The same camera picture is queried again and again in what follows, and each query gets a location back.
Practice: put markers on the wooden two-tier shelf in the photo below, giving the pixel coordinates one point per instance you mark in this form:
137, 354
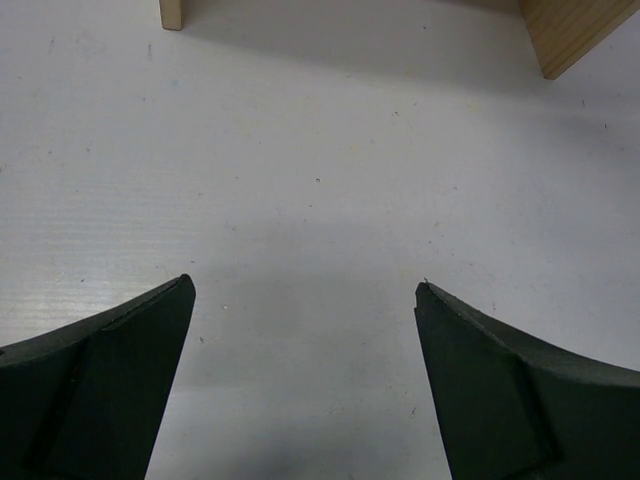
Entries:
444, 40

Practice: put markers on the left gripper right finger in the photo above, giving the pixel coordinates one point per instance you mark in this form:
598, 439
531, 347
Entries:
512, 406

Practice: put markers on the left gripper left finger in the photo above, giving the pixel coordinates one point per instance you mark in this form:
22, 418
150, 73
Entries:
85, 401

